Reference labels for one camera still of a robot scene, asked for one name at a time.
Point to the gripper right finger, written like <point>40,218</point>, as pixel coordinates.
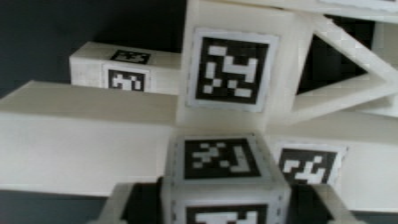
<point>317,207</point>

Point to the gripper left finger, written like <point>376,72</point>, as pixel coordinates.
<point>134,204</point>

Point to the white tagged nut cube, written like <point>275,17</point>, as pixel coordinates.
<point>223,184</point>

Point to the white chair back frame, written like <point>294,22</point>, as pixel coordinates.
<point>246,48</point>

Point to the white chair leg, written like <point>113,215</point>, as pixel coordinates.
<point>118,67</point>

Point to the white chair seat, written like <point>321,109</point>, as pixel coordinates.
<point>84,138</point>

